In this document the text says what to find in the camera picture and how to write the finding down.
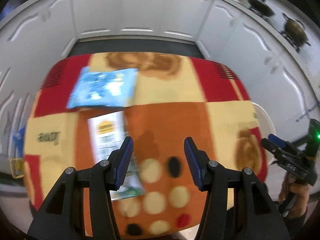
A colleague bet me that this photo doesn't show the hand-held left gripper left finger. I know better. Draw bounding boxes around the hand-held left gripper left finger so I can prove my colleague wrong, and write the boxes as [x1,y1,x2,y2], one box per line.
[27,136,134,240]

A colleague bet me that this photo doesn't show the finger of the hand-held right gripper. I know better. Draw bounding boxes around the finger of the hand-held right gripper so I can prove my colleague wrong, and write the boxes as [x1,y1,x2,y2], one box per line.
[268,133,302,153]
[261,138,288,161]

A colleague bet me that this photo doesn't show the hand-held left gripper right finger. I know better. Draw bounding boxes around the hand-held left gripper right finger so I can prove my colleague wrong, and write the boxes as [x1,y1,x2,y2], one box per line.
[184,137,292,240]

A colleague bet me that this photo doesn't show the white packet with orange print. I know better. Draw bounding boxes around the white packet with orange print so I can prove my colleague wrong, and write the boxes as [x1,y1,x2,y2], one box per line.
[87,110,131,165]

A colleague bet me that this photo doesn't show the person's right hand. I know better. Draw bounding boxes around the person's right hand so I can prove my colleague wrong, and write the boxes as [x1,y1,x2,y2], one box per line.
[278,174,310,218]

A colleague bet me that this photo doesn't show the green white packet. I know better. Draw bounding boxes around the green white packet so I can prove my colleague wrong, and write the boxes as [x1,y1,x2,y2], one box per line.
[110,152,147,202]

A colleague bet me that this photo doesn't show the red orange printed blanket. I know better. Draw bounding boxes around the red orange printed blanket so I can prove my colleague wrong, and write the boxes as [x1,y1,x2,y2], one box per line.
[24,51,270,238]

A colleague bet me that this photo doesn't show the blue printed packet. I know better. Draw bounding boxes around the blue printed packet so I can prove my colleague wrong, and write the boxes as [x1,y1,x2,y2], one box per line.
[66,66,139,109]

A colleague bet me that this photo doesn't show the black stove grate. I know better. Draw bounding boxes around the black stove grate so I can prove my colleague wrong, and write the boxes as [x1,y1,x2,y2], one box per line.
[279,31,301,53]

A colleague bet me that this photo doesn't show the small blue object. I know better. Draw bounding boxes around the small blue object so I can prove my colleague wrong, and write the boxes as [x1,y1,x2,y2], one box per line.
[13,126,27,147]

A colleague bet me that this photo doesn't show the brass cooking pot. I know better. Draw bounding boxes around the brass cooking pot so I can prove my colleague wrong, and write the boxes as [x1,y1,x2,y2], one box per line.
[282,12,312,47]

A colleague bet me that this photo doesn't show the black wok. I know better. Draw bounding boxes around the black wok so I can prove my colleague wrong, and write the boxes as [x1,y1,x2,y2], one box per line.
[231,0,276,18]

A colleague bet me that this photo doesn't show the white kitchen cabinets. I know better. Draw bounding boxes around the white kitchen cabinets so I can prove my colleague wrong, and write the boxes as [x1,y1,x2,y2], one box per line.
[0,0,320,188]

